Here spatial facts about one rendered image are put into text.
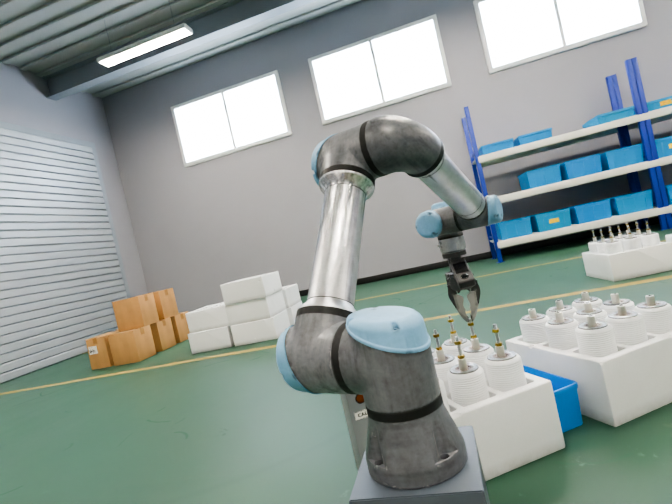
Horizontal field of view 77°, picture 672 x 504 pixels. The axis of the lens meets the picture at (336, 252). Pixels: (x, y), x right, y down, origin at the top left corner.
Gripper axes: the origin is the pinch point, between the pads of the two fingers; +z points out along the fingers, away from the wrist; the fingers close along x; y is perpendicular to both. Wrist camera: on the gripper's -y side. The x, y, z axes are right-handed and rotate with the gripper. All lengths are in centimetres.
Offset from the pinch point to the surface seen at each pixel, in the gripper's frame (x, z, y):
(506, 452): 1.5, 29.8, -21.0
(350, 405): 36.2, 9.4, -26.1
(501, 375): -2.6, 13.1, -14.5
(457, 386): 9.3, 12.4, -18.5
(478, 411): 6.1, 17.6, -22.9
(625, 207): -252, 1, 392
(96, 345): 314, 12, 243
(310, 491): 54, 35, -16
